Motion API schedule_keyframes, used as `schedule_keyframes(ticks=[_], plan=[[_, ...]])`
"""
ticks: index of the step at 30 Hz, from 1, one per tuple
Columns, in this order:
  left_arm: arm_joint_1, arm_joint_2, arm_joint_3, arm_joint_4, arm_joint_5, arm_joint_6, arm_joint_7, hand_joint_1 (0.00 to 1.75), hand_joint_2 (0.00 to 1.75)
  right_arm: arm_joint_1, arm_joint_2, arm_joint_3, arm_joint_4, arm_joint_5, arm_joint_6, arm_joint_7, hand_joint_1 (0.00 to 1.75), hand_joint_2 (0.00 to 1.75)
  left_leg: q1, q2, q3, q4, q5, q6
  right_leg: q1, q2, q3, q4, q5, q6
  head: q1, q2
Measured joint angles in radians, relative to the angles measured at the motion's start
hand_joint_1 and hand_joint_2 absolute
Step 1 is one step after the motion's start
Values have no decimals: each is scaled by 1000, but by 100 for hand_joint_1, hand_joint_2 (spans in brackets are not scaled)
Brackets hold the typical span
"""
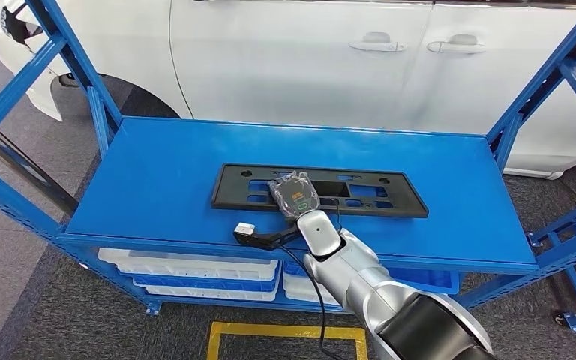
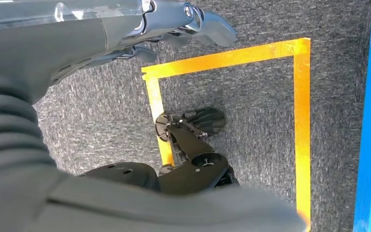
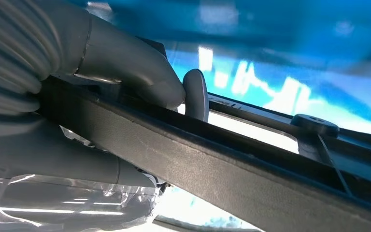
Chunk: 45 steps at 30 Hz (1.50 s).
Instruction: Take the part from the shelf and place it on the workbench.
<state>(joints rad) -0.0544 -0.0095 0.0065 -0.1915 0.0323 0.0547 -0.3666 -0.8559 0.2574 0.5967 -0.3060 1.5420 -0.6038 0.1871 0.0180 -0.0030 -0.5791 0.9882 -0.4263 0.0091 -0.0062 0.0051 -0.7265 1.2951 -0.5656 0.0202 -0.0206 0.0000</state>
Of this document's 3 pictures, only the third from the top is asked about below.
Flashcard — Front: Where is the blue metal shelf rack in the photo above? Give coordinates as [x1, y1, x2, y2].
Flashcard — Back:
[67, 0, 371, 232]

